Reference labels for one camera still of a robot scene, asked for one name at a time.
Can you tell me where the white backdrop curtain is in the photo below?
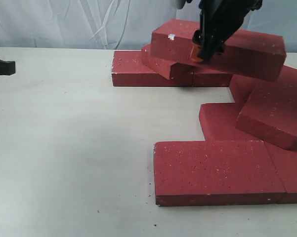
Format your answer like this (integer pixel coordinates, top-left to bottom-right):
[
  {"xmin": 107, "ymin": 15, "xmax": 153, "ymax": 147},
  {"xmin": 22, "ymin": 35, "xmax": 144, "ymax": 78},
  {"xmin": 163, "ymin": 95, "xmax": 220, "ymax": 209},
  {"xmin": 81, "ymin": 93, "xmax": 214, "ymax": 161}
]
[{"xmin": 0, "ymin": 0, "xmax": 297, "ymax": 52}]

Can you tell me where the front large red brick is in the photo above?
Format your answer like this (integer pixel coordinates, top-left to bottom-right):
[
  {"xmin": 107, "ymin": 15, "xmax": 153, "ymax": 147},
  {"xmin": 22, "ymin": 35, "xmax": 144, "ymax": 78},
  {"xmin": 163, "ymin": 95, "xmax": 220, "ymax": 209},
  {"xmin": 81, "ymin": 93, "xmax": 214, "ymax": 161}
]
[{"xmin": 154, "ymin": 140, "xmax": 286, "ymax": 206}]

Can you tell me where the angled red brick under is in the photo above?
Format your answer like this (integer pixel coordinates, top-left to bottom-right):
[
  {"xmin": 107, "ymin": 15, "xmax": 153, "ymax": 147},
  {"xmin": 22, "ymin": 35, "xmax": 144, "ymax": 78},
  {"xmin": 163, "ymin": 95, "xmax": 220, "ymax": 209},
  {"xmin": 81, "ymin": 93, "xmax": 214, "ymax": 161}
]
[{"xmin": 229, "ymin": 75, "xmax": 260, "ymax": 104}]

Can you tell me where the red brick with white chip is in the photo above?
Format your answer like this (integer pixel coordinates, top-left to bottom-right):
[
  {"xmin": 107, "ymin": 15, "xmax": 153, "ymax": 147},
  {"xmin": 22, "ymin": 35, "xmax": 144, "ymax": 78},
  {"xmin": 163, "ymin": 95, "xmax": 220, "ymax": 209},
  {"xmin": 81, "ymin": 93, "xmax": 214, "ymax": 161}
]
[{"xmin": 151, "ymin": 19, "xmax": 287, "ymax": 81}]

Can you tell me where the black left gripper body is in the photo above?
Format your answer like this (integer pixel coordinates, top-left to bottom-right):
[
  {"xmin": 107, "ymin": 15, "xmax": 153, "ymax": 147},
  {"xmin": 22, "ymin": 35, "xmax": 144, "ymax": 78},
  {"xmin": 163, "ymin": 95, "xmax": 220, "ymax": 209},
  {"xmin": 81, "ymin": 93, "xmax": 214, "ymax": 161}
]
[{"xmin": 0, "ymin": 48, "xmax": 16, "ymax": 78}]

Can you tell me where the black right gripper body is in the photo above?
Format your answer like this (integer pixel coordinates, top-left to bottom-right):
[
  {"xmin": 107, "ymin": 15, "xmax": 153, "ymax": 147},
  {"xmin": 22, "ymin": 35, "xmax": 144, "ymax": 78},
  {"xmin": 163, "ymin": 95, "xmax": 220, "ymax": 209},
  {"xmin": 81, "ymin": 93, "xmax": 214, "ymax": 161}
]
[{"xmin": 192, "ymin": 0, "xmax": 262, "ymax": 61}]

